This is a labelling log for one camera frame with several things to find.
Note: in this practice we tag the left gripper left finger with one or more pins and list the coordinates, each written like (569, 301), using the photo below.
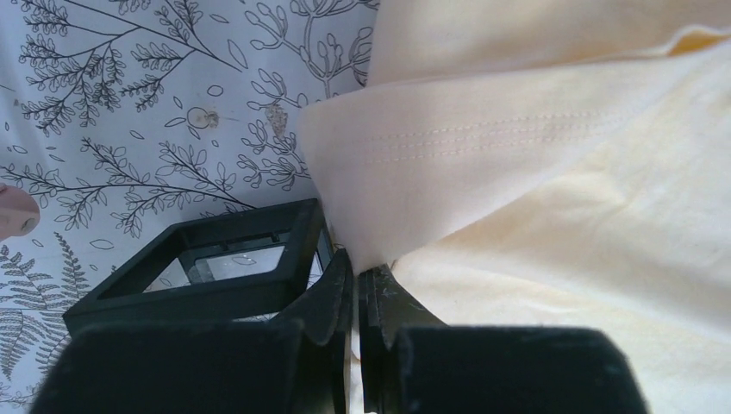
(294, 363)

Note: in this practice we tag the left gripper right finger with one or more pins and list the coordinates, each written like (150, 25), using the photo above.
(412, 362)

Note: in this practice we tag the yellow shirt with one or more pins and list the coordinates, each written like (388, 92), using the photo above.
(548, 163)

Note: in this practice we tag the black open brooch case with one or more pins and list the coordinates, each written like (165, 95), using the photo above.
(236, 266)

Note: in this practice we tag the floral patterned table mat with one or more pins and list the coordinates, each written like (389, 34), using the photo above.
(121, 118)

